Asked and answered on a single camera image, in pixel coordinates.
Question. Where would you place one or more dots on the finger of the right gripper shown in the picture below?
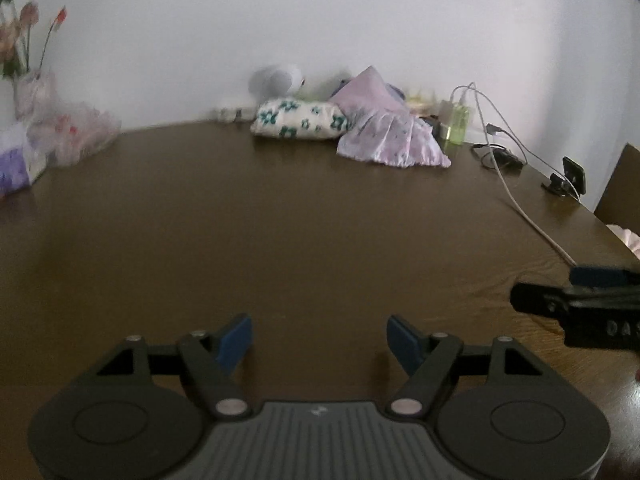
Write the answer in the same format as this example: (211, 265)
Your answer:
(603, 277)
(559, 303)

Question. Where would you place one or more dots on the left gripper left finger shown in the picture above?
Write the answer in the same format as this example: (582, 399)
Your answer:
(142, 410)

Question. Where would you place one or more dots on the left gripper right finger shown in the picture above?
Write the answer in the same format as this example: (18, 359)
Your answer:
(496, 411)

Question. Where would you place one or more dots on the white green floral garment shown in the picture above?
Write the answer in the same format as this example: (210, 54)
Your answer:
(289, 118)

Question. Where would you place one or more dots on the black phone stand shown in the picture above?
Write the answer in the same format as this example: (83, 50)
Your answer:
(571, 182)

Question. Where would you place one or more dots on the green liquid bottle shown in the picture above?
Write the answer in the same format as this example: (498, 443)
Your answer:
(458, 123)

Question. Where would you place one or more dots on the yellow round container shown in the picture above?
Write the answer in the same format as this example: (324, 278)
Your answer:
(421, 102)

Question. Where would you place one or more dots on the pink folded garment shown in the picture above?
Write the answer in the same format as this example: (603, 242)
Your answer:
(367, 93)

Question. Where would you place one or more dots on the purple tissue pack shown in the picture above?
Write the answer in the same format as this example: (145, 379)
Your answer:
(21, 163)

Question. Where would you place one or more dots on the crumpled plastic bag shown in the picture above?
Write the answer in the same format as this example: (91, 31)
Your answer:
(70, 132)

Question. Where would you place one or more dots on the clear glass vase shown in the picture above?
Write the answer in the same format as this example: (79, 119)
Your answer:
(34, 94)

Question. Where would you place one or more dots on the white round desk fan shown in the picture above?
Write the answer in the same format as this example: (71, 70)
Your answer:
(276, 81)

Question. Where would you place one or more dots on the artificial flower bouquet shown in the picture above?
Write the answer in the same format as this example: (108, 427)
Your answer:
(16, 37)

